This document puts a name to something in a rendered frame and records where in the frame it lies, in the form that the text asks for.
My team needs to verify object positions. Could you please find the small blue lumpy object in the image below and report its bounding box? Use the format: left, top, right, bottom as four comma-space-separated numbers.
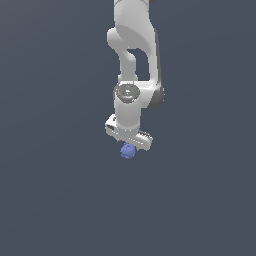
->
120, 142, 136, 160

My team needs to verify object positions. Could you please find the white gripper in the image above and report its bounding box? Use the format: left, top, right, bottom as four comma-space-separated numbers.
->
104, 113, 154, 152

